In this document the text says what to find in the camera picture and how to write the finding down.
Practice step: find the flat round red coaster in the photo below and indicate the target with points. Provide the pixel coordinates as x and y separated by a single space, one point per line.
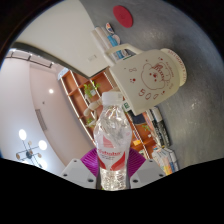
122 16

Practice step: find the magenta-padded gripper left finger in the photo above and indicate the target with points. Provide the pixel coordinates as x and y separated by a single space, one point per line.
78 173

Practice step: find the white wall socket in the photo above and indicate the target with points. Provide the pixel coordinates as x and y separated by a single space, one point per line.
92 58

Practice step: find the clear water bottle red label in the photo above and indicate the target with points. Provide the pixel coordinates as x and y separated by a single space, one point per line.
111 150

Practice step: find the wooden shelf unit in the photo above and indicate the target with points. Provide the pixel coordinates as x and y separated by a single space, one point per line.
75 83

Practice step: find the dark blue chair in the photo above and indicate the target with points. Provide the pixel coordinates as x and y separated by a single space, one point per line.
136 117

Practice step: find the stack of dark books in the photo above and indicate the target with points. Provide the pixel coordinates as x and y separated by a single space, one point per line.
160 128

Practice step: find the stack of colourful books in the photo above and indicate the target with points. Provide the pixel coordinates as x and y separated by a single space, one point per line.
166 161

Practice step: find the recessed ceiling light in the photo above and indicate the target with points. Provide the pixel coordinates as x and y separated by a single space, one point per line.
51 90

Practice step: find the black ceiling rail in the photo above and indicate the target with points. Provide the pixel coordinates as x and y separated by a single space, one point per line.
30 58

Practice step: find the small round badge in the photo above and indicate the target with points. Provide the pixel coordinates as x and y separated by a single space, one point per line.
110 28

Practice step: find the cream mug with red print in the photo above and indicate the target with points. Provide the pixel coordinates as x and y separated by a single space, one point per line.
150 80

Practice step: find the ceiling air vent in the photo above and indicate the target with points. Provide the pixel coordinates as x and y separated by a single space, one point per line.
41 120

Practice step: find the ceiling lamp with round bulbs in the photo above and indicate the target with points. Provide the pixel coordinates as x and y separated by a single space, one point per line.
31 150

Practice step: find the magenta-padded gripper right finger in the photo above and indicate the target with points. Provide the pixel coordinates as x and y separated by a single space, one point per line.
146 173

